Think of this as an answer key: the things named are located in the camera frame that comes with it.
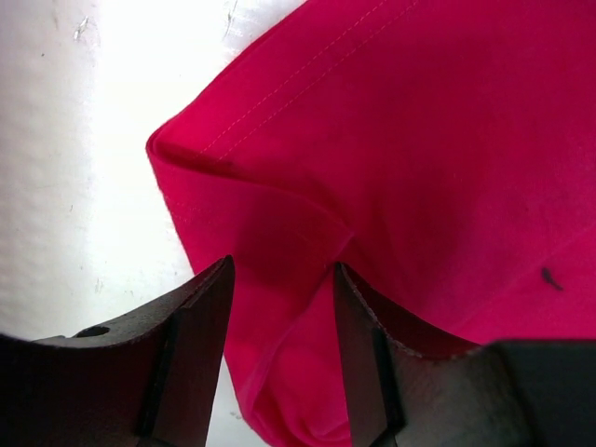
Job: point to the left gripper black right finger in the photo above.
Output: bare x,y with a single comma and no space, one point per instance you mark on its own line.
409,383

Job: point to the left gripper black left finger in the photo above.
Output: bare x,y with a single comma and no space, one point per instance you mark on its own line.
146,378

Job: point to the crimson red t shirt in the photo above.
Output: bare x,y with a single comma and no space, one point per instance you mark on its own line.
445,150

